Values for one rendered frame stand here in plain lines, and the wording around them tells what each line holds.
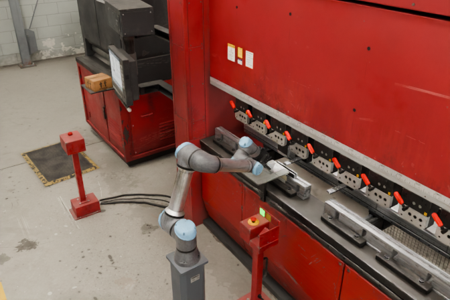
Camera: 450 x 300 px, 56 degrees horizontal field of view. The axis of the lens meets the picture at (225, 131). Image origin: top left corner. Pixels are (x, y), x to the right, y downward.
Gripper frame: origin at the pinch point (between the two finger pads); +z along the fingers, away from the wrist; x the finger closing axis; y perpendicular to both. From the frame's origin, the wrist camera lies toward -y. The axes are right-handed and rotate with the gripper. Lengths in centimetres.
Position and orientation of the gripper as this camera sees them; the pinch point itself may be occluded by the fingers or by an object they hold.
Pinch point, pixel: (268, 169)
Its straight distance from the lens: 286.0
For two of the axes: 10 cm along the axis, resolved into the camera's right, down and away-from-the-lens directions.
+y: 6.3, -7.7, 0.9
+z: 5.4, 5.2, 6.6
